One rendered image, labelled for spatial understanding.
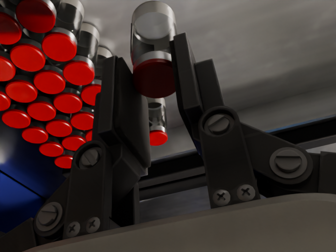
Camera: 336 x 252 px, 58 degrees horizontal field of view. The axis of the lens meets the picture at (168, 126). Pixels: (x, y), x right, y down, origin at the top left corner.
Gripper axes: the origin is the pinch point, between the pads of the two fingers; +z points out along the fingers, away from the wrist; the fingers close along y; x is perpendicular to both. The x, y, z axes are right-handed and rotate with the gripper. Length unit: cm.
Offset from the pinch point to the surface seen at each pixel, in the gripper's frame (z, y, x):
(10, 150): 12.6, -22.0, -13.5
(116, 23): 12.3, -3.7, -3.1
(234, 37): 12.3, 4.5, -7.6
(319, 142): 10.5, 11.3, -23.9
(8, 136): 12.6, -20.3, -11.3
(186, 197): 12.3, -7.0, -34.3
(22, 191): 11.7, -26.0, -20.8
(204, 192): 12.3, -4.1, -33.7
